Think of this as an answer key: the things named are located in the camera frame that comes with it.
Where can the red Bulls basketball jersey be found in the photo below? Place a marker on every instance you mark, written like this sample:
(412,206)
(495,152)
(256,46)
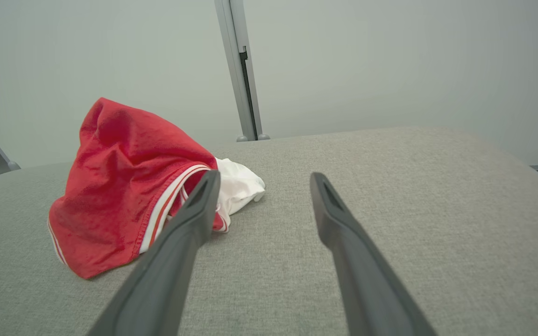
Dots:
(119,177)

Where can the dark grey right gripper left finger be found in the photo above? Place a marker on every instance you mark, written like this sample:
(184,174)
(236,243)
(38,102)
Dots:
(171,270)

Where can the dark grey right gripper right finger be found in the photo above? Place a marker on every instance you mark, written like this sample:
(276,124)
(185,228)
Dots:
(367,280)

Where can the grey metal partition post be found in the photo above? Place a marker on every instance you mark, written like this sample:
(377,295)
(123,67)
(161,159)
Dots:
(237,70)

